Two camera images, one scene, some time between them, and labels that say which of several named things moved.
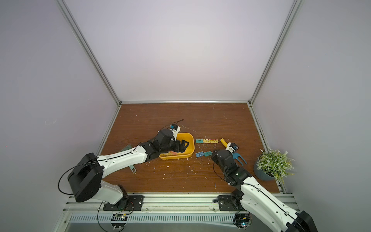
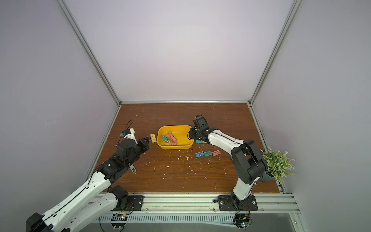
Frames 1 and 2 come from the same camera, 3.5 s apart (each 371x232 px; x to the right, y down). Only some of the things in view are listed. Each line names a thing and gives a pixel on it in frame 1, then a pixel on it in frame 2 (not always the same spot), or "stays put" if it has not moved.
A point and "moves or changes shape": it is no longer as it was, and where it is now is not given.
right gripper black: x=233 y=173 to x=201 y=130
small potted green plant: x=273 y=164 stays put
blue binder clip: x=198 y=154 stays put
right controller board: x=242 y=220 stays put
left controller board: x=119 y=220 stays put
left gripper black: x=182 y=148 to x=144 y=146
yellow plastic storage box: x=188 y=152 moves or changes shape
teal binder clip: x=207 y=153 stays put
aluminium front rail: x=179 y=204 stays put
